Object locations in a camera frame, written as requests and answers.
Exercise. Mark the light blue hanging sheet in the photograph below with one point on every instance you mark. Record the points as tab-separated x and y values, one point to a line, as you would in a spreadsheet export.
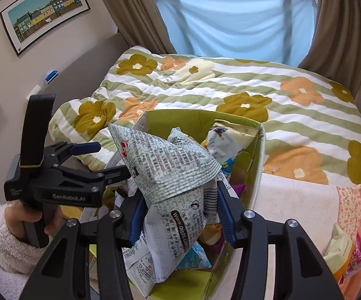
266	30

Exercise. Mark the grey headboard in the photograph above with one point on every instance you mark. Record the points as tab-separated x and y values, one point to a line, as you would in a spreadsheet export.
83	76

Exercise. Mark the blue white object on headboard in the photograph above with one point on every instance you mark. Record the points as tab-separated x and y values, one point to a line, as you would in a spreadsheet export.
51	75

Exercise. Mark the Oishi stick snack bag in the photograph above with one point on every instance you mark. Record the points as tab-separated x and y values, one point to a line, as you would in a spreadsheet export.
225	140

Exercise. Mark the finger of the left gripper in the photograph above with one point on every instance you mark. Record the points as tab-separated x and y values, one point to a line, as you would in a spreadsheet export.
58	153
81	182

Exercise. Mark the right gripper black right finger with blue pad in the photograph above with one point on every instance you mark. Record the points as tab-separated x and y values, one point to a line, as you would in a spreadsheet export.
300	270

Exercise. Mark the white fluffy sleeve forearm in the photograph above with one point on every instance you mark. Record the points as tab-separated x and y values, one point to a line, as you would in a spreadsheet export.
17	261

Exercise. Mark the grey printed Oishi bag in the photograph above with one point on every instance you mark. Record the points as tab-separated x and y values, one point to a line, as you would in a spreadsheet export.
171	174

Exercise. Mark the framed houses picture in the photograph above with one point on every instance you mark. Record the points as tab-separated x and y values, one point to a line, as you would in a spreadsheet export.
25	21

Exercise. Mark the floral striped quilt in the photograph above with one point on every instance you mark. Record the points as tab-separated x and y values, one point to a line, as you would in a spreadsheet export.
313	127

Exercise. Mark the green cardboard snack box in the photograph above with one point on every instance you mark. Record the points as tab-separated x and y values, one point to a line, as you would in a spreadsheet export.
202	268

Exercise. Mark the person's left hand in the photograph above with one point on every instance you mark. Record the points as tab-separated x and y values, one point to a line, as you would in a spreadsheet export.
17	213

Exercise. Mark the left brown curtain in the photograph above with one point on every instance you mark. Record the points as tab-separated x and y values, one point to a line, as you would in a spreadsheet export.
140	23

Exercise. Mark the right brown curtain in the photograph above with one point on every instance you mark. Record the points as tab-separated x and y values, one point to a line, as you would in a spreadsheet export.
335	50

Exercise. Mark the brown curtain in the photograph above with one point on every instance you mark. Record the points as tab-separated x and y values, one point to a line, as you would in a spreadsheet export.
140	23
335	50

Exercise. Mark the pink strawberry snack bag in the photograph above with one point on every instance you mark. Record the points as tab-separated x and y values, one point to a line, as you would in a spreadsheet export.
354	265

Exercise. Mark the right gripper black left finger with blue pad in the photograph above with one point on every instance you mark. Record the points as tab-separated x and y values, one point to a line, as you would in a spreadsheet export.
63	270

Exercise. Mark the orange cake snack pack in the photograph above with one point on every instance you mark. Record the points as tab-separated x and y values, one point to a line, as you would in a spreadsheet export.
338	252

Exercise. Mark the orange floral towel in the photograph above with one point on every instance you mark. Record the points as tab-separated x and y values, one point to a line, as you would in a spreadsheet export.
349	219

